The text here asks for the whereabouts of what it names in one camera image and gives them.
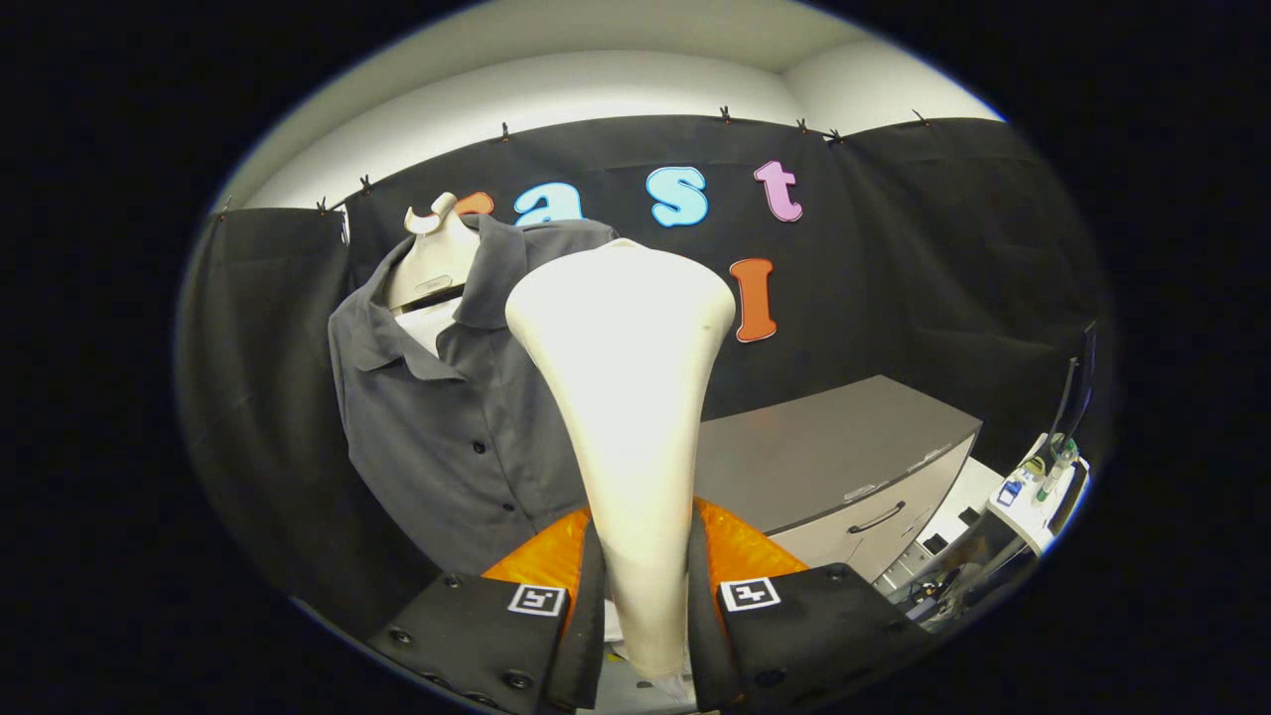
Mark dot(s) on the white side table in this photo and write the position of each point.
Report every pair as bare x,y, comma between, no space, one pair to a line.
1028,521

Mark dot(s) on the clear green bottle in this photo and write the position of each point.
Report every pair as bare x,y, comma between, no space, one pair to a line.
1048,487

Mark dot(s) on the cream white mannequin torso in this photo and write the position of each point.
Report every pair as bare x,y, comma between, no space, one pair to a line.
437,258

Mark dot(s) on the white low furniture panel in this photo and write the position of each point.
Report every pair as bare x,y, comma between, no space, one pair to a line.
978,487

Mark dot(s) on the small blue box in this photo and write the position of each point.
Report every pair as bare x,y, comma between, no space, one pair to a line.
1010,493

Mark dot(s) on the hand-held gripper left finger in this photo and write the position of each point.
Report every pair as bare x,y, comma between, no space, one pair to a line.
588,636

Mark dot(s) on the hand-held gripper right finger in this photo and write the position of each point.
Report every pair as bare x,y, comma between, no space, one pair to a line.
702,636

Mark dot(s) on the black backdrop cloth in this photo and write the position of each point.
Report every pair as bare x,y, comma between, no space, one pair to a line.
894,248

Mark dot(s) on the white garment steamer head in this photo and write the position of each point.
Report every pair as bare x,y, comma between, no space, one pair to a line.
621,397

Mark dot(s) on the dark computer monitor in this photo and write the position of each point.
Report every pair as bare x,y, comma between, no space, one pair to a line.
1085,367

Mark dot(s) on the row of black cloth clips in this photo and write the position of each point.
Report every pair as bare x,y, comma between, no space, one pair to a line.
725,113

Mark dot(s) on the grey cabinet with sticker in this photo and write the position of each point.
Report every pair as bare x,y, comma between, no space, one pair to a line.
824,437

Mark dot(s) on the grey button-up shirt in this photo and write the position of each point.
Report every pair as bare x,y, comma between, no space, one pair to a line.
447,447

